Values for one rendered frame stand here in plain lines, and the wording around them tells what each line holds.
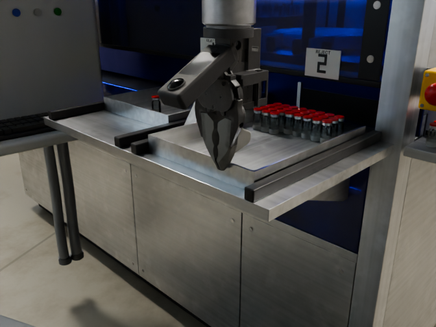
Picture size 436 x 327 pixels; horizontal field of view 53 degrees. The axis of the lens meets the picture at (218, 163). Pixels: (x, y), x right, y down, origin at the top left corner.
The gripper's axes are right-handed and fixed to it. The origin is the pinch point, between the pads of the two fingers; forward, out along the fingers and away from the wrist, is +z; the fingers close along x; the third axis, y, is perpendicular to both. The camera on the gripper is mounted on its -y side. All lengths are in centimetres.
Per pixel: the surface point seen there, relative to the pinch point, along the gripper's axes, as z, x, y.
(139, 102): 3, 54, 24
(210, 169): 2.2, 3.2, 1.5
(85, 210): 67, 123, 39
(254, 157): 3.4, 3.6, 13.1
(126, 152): 3.9, 23.6, -1.0
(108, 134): 3.6, 35.3, 2.3
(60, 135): 11, 66, 6
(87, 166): 44, 116, 39
